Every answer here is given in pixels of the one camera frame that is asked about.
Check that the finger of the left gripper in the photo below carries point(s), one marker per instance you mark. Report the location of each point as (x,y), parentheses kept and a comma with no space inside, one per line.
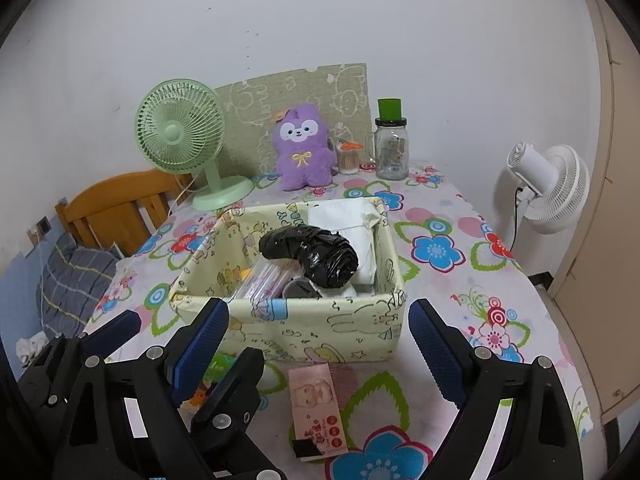
(49,380)
(218,429)

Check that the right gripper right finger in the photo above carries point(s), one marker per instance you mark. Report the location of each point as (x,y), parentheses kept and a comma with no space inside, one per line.
(539,442)

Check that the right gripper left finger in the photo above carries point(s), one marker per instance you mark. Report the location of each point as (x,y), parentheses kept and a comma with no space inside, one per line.
(122,419)

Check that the green printed packet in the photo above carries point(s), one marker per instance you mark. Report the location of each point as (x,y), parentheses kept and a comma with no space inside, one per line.
(218,367)

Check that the pink printed packet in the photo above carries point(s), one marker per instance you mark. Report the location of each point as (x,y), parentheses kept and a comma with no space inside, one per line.
(318,429)

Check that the clear plastic bag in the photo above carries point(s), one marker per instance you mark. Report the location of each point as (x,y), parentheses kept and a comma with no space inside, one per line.
(266,280)

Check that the black plastic bag bundle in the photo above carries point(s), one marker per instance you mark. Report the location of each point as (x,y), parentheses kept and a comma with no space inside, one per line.
(326,258)

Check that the white cloth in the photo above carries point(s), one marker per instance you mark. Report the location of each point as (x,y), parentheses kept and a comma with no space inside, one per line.
(354,219)
(27,349)

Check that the white roll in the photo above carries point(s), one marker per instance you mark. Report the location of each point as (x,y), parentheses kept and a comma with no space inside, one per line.
(300,288)

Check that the crumpled white cloth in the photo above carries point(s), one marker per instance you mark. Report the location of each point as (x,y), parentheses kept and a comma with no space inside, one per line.
(27,349)

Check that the grey plaid pillow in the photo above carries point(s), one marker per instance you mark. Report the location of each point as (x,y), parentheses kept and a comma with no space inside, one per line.
(73,281)

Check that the beige door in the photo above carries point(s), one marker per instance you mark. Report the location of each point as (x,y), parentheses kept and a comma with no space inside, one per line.
(597,286)

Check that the yellow cartoon storage box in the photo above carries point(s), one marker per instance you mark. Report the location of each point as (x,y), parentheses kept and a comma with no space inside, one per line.
(320,324)

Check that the wooden bed headboard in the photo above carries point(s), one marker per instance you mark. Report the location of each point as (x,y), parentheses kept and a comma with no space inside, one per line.
(124,210)

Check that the white standing fan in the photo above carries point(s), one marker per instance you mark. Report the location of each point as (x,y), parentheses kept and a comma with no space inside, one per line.
(555,186)

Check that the purple plush toy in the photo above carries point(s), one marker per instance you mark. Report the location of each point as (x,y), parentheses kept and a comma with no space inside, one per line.
(304,157)

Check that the green desk fan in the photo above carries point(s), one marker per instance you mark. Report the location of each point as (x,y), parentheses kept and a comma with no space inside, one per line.
(179,128)

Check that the toothpick jar orange lid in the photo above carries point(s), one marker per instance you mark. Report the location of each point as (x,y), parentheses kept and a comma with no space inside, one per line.
(348,156)

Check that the glass jar green lid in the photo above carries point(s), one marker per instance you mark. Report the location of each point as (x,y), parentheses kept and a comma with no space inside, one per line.
(391,141)

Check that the green patterned cardboard sheet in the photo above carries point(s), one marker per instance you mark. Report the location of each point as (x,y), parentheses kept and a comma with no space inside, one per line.
(340,92)

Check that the wall power socket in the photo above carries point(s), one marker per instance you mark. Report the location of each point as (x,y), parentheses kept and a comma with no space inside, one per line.
(38,231)

